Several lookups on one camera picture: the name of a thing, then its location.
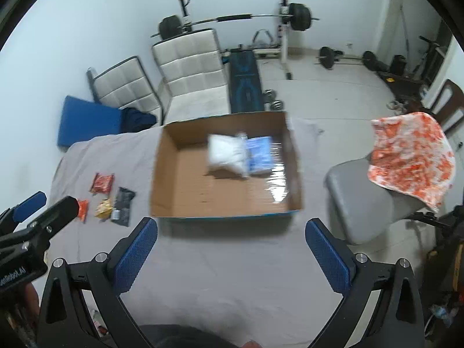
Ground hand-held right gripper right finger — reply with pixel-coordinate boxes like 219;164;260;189
305;218;425;348

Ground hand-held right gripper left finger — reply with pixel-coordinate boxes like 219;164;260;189
36;217;160;348

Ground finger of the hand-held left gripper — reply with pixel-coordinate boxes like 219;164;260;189
0;196;80;259
0;191;48;227

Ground cardboard box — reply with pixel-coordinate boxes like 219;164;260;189
150;111;304;220

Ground white snack bag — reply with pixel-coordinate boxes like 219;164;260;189
206;133;253;180

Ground orange snack packet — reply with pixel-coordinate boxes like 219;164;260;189
77;199;90;224

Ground yellow snack packet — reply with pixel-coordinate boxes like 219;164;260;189
95;197;113;222

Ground red snack packet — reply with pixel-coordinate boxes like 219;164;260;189
89;173;115;196

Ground black snack packet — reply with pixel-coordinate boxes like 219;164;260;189
110;186;137;227

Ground grey padded chair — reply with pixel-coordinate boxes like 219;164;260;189
324;153;436;246

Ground grey tablecloth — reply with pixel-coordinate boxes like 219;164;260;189
49;117;363;348

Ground blue foam mat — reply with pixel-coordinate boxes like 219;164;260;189
57;95;124;150

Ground blue snack packet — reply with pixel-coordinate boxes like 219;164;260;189
246;135;277;177

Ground dark blue cloth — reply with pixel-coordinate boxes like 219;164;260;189
121;108;159;132

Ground black stand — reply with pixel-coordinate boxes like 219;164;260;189
411;205;464;298

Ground orange and white cloth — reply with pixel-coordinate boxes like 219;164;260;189
367;111;457;214

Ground small white padded chair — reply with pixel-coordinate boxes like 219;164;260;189
86;56;162;124

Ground small dumbbells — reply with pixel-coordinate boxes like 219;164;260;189
264;88;285;111

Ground large white padded chair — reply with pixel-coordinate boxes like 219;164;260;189
151;28;233;124

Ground black weight bench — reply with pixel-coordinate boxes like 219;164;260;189
221;48;265;114

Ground brown wooden chair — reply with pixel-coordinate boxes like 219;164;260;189
429;79;464;135

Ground short barbell with black plates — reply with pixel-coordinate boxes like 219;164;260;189
316;46;378;70

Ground black weight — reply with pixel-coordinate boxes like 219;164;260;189
389;54;409;75

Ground white barbell rack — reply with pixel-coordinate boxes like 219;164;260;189
176;0;295;80

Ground black exercise machine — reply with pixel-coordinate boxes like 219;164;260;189
412;35;451;82

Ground long barbell with black plates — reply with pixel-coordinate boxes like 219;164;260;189
150;2;320;41

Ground grey triangle cable handle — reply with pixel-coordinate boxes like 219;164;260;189
252;28;275;45

